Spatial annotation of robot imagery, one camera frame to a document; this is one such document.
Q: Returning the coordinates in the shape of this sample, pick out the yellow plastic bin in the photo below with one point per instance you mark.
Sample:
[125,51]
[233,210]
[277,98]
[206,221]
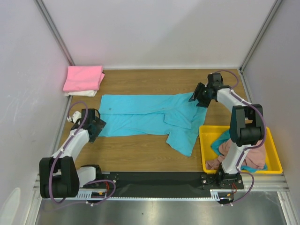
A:
[215,143]

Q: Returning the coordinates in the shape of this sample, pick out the turquoise t shirt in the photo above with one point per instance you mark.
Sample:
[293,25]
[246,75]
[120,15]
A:
[172,115]
[218,143]

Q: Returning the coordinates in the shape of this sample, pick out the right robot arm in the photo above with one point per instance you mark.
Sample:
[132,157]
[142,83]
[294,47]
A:
[247,126]

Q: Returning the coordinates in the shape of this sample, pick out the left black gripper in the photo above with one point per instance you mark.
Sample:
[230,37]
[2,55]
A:
[100,125]

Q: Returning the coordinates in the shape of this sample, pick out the aluminium front rail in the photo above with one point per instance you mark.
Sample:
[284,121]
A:
[262,182]

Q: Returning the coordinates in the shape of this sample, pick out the folded pink t shirt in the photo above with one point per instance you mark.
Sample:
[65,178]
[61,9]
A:
[83,78]

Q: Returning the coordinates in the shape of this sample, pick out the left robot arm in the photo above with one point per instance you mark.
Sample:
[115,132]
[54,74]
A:
[58,176]

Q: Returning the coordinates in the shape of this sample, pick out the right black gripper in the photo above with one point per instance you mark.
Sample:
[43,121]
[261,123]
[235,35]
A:
[199,94]

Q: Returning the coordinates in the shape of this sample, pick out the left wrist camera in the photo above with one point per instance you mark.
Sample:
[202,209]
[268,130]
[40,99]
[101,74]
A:
[76,115]

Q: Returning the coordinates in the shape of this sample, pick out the right aluminium frame post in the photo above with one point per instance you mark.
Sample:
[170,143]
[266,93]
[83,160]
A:
[270,16]

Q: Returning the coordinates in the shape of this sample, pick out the left aluminium frame post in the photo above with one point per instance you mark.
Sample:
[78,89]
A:
[54,30]

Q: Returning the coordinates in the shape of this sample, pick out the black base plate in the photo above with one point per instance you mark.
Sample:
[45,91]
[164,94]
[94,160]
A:
[191,180]

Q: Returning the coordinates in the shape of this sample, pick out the aluminium frame post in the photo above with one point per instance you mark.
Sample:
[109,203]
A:
[270,16]
[54,30]

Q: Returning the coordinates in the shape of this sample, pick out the dusty pink t shirt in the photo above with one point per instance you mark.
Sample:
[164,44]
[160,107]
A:
[255,157]

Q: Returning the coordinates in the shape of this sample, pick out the white cable duct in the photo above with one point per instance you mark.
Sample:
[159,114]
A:
[151,193]

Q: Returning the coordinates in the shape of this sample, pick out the folded white t shirt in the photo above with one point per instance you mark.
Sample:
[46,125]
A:
[86,93]

